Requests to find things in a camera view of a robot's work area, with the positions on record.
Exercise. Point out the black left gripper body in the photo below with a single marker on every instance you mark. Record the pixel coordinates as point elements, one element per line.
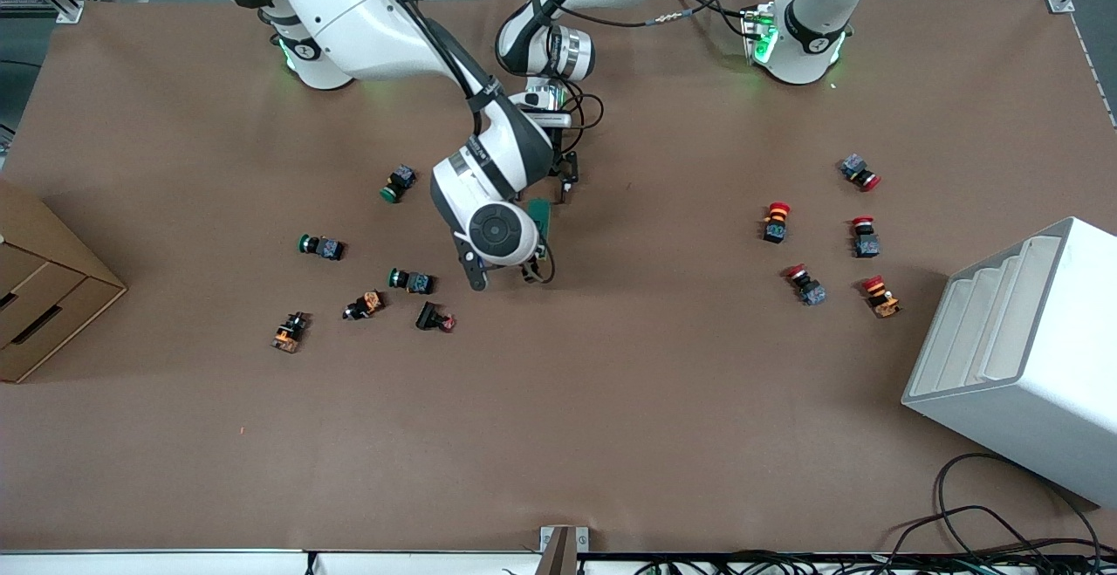
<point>568,168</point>

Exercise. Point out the green load switch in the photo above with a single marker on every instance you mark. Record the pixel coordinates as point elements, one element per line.
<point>543,213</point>

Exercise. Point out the red emergency button orange block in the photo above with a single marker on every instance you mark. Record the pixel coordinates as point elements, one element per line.
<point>775,228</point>
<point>883,303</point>

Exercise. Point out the red emergency stop button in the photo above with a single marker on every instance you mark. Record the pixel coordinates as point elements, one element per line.
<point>866,245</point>
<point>812,292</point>
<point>855,167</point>

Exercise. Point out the brown cardboard drawer box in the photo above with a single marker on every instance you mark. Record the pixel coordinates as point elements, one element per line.
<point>44,296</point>

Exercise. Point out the white stepped rack box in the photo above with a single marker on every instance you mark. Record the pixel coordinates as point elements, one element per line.
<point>1047,366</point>

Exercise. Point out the green push button switch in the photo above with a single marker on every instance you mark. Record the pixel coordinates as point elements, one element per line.
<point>327,249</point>
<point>401,179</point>
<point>419,282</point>

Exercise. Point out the black red selector switch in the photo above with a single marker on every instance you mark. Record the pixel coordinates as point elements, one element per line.
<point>428,317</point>

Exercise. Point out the orange black selector switch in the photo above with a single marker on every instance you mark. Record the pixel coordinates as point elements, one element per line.
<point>368,303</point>
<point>288,335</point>

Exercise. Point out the grey metal bracket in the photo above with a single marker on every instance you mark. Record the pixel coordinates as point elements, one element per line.
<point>563,549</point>

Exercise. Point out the white table edge rail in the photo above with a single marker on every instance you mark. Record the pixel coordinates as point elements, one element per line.
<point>174,562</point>

